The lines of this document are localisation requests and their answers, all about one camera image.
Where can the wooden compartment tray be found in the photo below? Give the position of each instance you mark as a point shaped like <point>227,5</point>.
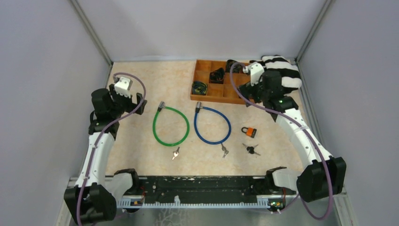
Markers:
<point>220,93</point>

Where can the black padlock keys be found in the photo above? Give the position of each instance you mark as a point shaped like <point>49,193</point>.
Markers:
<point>251,149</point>

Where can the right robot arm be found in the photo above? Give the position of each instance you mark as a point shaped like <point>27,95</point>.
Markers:
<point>322,172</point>

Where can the green lock key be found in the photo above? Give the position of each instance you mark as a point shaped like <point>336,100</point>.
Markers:
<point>175,153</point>

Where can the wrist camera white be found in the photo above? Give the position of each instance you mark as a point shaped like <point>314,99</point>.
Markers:
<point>122,87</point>
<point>255,70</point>

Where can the blue cable lock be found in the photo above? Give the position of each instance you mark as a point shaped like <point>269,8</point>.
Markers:
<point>197,110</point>

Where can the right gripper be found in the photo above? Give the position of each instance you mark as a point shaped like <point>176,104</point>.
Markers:
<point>247,89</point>

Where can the orange padlock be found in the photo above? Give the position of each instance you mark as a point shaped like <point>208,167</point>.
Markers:
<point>249,131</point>

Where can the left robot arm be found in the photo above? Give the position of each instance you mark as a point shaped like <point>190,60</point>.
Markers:
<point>91,200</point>

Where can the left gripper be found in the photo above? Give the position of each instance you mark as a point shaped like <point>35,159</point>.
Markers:
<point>131,106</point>

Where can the rolled dark tie, middle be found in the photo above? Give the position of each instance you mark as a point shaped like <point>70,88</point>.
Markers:
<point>217,76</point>

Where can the black white striped towel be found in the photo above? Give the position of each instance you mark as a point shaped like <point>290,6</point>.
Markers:
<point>291,79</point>

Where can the rolled floral tie, left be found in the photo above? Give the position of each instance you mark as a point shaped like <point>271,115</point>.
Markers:
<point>199,88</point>

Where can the blue lock key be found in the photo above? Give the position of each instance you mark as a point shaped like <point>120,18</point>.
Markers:
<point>225,151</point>

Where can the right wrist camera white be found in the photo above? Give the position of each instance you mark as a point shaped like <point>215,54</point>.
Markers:
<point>255,70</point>

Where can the rolled green tie, unrolling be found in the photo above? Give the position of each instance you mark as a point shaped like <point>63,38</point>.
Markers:
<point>236,69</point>

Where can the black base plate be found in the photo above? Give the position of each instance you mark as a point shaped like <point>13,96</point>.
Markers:
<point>204,189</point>

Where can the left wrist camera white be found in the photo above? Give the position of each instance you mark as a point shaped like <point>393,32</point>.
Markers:
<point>122,87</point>

